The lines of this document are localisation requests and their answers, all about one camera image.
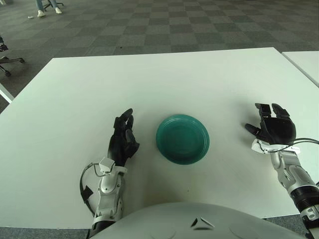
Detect grey right arm cable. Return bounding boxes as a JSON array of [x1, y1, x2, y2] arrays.
[[264, 137, 319, 153]]

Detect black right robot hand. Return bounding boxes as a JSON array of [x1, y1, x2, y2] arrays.
[[245, 103, 298, 145]]

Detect white robot torso shell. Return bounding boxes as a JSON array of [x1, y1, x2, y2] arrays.
[[88, 201, 308, 239]]

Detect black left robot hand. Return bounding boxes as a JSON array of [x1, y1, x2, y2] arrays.
[[108, 108, 140, 167]]

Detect black swivel chair legs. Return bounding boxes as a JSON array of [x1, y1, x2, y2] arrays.
[[42, 0, 64, 8]]

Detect person's legs in jeans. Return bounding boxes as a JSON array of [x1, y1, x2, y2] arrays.
[[36, 0, 58, 10]]

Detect black office chair base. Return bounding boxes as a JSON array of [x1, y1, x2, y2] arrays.
[[0, 34, 26, 77]]

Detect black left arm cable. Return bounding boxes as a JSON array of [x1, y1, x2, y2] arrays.
[[79, 163, 100, 218]]

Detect white neighbouring table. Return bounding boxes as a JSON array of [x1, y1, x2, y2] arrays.
[[0, 83, 13, 104], [281, 51, 319, 88]]

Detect green round plate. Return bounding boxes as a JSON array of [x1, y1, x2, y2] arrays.
[[156, 114, 210, 165]]

